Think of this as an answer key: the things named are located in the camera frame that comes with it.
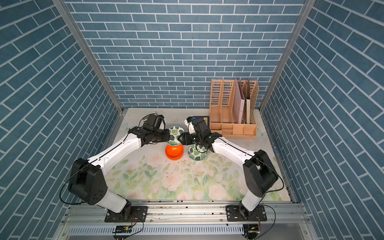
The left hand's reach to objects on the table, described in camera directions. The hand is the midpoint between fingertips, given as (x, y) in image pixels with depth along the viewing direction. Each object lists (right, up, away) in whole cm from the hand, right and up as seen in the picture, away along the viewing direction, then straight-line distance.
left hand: (174, 136), depth 86 cm
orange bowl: (-1, -10, +3) cm, 11 cm away
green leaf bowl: (0, +2, +2) cm, 3 cm away
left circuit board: (-23, -44, -14) cm, 52 cm away
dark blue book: (+20, +11, +30) cm, 38 cm away
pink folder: (+38, +20, +3) cm, 43 cm away
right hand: (+5, -1, -2) cm, 5 cm away
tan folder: (+45, +17, +5) cm, 48 cm away
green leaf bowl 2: (+14, -12, +10) cm, 20 cm away
